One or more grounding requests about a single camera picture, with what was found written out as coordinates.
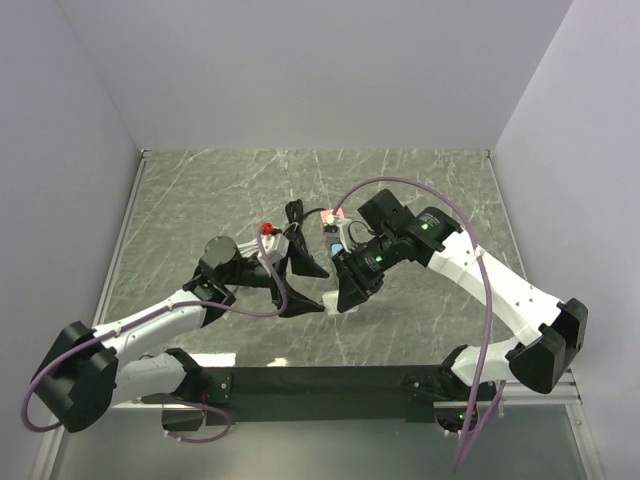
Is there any aluminium rail frame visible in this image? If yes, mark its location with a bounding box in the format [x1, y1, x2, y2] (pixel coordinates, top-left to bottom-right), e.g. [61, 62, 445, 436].
[32, 148, 604, 479]

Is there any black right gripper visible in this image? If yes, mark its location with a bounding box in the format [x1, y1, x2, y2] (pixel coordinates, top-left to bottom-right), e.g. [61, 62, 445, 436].
[332, 232, 401, 314]

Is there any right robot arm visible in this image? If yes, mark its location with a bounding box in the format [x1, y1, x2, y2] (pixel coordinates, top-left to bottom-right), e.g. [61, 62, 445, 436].
[325, 189, 588, 399]

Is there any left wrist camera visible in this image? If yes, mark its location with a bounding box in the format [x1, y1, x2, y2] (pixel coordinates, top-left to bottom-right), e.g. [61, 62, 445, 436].
[259, 223, 289, 263]

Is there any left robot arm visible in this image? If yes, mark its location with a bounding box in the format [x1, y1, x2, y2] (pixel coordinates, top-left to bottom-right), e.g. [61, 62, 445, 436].
[21, 224, 329, 433]

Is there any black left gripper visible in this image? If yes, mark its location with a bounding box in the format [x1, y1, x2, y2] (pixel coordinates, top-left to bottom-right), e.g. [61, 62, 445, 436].
[223, 234, 329, 316]

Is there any small white charger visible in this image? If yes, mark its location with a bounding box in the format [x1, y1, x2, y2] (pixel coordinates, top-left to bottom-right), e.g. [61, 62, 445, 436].
[322, 290, 359, 316]

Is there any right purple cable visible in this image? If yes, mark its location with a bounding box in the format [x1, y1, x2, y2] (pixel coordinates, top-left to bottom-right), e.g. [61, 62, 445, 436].
[333, 177, 506, 474]

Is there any black power cord with plug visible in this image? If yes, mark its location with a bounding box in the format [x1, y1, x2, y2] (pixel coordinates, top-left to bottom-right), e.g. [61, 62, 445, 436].
[284, 199, 326, 236]

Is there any pink cube socket adapter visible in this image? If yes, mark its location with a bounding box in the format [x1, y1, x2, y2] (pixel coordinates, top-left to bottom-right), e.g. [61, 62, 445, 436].
[320, 208, 344, 236]

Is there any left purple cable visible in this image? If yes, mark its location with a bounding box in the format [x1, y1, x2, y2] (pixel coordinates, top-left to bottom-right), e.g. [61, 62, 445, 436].
[19, 227, 289, 444]

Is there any purple cable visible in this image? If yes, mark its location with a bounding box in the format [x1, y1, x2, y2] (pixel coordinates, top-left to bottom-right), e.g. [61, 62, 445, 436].
[19, 227, 289, 444]
[333, 177, 506, 474]

